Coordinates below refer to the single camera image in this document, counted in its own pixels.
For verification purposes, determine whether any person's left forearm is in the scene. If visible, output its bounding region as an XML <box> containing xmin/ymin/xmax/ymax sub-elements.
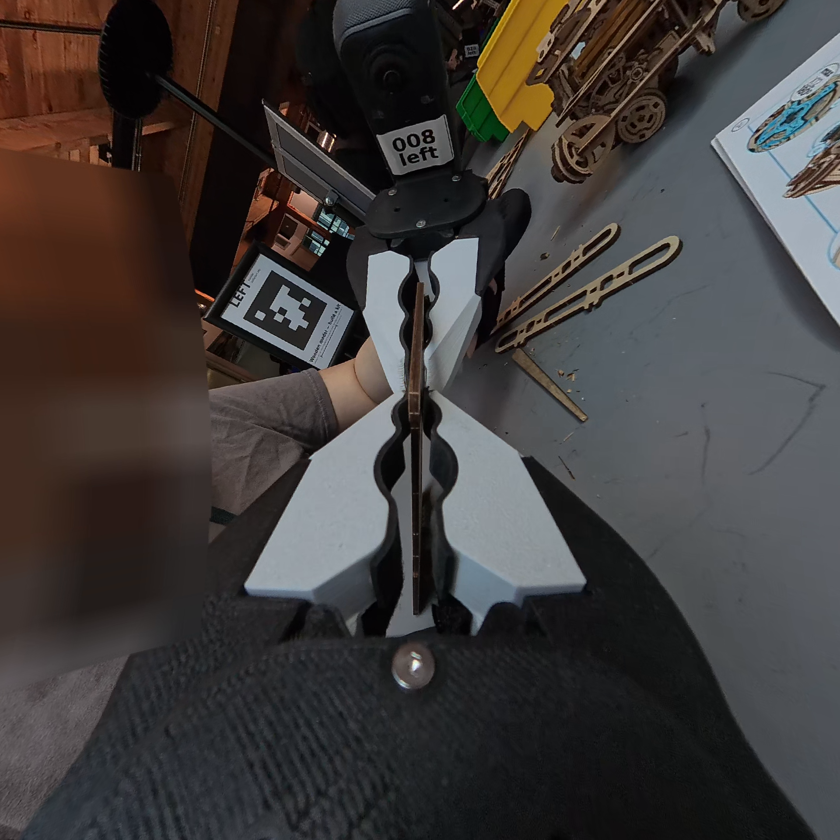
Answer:
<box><xmin>318</xmin><ymin>338</ymin><xmax>395</xmax><ymax>421</ymax></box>

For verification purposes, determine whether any instruction booklet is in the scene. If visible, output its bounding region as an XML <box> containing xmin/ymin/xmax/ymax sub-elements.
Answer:
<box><xmin>712</xmin><ymin>26</ymin><xmax>840</xmax><ymax>329</ymax></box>

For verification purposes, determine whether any plywood model part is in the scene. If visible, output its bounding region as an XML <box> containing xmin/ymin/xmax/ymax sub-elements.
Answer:
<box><xmin>403</xmin><ymin>282</ymin><xmax>434</xmax><ymax>616</ymax></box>

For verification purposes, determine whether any wooden wedge stick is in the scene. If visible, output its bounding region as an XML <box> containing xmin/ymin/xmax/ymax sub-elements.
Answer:
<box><xmin>512</xmin><ymin>348</ymin><xmax>589</xmax><ymax>422</ymax></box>

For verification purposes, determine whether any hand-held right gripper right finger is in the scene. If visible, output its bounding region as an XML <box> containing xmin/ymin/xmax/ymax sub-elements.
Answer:
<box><xmin>420</xmin><ymin>392</ymin><xmax>587</xmax><ymax>637</ymax></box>

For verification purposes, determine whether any wooden lattice strip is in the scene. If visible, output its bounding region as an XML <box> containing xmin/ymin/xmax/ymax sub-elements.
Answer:
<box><xmin>486</xmin><ymin>128</ymin><xmax>531</xmax><ymax>201</ymax></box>

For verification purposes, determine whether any black disc on pole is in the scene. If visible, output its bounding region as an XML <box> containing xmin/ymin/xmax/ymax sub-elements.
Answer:
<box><xmin>98</xmin><ymin>0</ymin><xmax>280</xmax><ymax>170</ymax></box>

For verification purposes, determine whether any slotted wooden strip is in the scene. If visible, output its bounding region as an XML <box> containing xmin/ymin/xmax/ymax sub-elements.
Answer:
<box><xmin>495</xmin><ymin>223</ymin><xmax>621</xmax><ymax>332</ymax></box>
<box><xmin>495</xmin><ymin>235</ymin><xmax>682</xmax><ymax>355</ymax></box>

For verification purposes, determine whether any green plastic bin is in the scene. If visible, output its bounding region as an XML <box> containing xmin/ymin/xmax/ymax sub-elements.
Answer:
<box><xmin>456</xmin><ymin>72</ymin><xmax>513</xmax><ymax>142</ymax></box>

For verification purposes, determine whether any yellow plastic bin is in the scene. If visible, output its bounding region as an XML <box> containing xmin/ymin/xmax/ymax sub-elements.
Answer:
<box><xmin>476</xmin><ymin>0</ymin><xmax>572</xmax><ymax>129</ymax></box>

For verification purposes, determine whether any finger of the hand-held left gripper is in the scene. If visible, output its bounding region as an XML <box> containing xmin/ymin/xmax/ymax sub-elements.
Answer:
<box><xmin>420</xmin><ymin>236</ymin><xmax>484</xmax><ymax>389</ymax></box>
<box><xmin>358</xmin><ymin>252</ymin><xmax>422</xmax><ymax>396</ymax></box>

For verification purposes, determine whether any wooden model vehicle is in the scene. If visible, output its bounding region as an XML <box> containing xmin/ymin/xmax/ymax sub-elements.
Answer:
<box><xmin>537</xmin><ymin>0</ymin><xmax>788</xmax><ymax>186</ymax></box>

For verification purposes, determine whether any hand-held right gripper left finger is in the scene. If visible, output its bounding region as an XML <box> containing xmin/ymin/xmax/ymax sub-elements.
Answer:
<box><xmin>244</xmin><ymin>394</ymin><xmax>413</xmax><ymax>637</ymax></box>

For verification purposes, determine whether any framed black-white marker sign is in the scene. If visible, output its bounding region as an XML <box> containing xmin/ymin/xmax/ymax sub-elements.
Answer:
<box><xmin>203</xmin><ymin>241</ymin><xmax>365</xmax><ymax>382</ymax></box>

